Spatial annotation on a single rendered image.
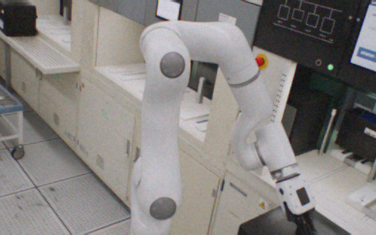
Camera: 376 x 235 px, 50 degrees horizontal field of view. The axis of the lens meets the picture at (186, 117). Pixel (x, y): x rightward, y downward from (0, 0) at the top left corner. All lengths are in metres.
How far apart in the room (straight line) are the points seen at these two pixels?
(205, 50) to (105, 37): 1.92
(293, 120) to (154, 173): 1.03
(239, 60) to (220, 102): 0.90
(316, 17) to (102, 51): 1.71
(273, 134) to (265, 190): 0.67
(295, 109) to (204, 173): 0.55
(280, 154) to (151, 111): 0.40
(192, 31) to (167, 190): 0.40
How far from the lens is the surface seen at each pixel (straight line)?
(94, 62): 2.88
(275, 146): 1.17
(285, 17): 1.63
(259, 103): 1.07
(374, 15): 1.46
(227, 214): 2.03
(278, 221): 1.26
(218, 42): 0.98
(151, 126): 1.02
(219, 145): 1.94
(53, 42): 3.44
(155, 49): 0.90
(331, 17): 1.53
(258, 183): 1.83
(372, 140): 2.08
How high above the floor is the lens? 1.78
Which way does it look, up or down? 24 degrees down
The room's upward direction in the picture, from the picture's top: 10 degrees clockwise
